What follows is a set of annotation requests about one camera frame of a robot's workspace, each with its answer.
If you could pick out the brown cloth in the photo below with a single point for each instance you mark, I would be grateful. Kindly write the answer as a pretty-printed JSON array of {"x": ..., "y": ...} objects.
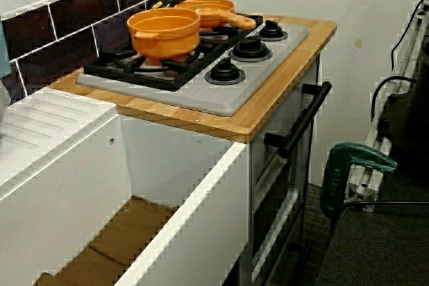
[{"x": 134, "y": 229}]

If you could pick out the grey toy oven cabinet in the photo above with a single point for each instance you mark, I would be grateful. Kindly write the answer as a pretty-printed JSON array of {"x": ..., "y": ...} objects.
[{"x": 261, "y": 172}]

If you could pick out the wooden countertop board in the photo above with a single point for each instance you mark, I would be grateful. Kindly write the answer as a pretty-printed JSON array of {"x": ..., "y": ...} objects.
[{"x": 275, "y": 105}]

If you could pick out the black equipment box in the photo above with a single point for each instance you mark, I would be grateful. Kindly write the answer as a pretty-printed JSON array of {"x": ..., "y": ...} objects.
[{"x": 412, "y": 115}]

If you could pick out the black burner grate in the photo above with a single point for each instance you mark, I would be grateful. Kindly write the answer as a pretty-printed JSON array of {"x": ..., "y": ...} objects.
[{"x": 161, "y": 76}]

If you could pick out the grey toy stove top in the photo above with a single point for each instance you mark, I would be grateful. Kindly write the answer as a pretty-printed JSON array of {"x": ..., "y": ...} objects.
[{"x": 214, "y": 98}]

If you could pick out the aluminium frame rail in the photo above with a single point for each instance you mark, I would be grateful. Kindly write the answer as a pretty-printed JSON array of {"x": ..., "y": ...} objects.
[{"x": 365, "y": 195}]

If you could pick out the orange plastic toy pot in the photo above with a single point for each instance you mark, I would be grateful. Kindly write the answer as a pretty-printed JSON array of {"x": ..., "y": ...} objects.
[{"x": 164, "y": 41}]

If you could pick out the white toy sink basin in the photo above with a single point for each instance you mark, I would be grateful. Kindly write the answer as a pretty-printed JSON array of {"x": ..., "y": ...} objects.
[{"x": 187, "y": 165}]

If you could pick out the green clamp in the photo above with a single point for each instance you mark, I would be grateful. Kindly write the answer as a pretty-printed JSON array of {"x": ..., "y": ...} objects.
[{"x": 335, "y": 172}]

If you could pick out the blue-grey plastic box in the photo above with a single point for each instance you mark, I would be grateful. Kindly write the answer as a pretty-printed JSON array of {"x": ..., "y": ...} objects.
[{"x": 4, "y": 51}]

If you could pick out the black stove knob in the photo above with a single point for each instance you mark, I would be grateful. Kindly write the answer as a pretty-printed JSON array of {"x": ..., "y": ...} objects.
[
  {"x": 224, "y": 72},
  {"x": 250, "y": 50},
  {"x": 273, "y": 31}
]

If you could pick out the orange plastic toy frying pan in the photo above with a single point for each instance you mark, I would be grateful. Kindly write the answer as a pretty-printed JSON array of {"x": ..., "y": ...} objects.
[{"x": 214, "y": 14}]

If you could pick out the dark tile backsplash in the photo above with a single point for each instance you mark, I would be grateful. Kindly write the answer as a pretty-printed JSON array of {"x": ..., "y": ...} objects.
[{"x": 67, "y": 48}]

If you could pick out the glass lid with yellow knob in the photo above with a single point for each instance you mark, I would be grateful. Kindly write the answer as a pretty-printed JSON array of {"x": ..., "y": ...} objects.
[{"x": 157, "y": 5}]

